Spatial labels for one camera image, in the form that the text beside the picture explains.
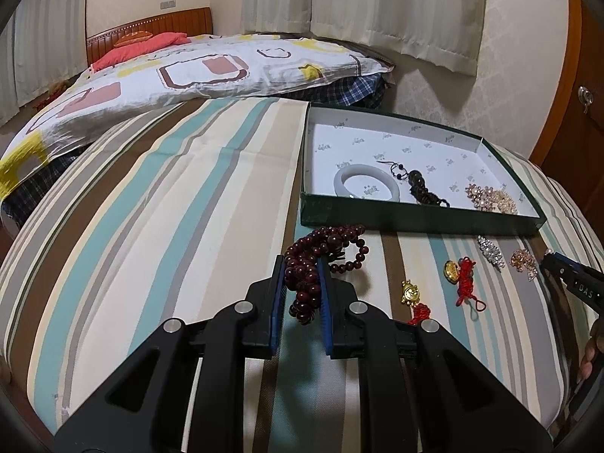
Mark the wooden door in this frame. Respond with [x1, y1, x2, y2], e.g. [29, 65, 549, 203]
[529, 0, 604, 237]

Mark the plaid blue bed sheet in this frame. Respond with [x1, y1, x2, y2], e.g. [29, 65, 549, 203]
[1, 74, 387, 229]

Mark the striped tablecloth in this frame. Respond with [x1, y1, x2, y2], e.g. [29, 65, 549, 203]
[1, 98, 603, 452]

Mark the pale jade bangle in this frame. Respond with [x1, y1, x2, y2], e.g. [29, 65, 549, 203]
[333, 164, 400, 202]

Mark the silver crystal brooch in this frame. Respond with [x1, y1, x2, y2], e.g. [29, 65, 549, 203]
[477, 235, 506, 271]

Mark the metal door lock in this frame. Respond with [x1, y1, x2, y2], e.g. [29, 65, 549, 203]
[578, 86, 594, 115]

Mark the right white curtain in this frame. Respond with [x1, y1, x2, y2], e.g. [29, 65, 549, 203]
[310, 0, 486, 77]

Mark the person's right hand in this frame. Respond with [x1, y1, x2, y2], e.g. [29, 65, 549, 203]
[578, 317, 604, 382]

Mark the green shallow box tray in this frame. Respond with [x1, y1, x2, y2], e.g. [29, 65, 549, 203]
[300, 105, 545, 236]

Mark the left white curtain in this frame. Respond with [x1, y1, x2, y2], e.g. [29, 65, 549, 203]
[1, 0, 87, 124]

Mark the gold charm red knot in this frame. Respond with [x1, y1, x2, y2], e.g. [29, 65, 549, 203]
[400, 280, 431, 325]

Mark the black cord pendant necklace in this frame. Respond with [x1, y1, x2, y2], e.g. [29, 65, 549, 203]
[376, 159, 451, 210]

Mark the dark red bead bracelet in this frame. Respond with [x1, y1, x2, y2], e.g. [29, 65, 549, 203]
[284, 224, 372, 327]

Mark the small pink gold brooch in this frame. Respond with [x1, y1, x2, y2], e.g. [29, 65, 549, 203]
[510, 248, 538, 280]

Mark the wall power outlet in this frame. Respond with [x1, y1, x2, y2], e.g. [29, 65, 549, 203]
[160, 0, 176, 10]

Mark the gold coin red tassel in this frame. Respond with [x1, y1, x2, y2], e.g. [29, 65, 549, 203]
[443, 257, 487, 313]

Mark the wooden headboard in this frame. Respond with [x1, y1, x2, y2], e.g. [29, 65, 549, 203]
[86, 7, 213, 65]

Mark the red pink pillow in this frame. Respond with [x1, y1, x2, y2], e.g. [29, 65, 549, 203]
[90, 32, 191, 72]

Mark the patterned white bed quilt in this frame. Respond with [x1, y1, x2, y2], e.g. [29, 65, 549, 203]
[1, 34, 393, 197]

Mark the orange embroidered cushion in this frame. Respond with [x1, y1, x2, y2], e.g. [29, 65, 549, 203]
[114, 31, 154, 48]

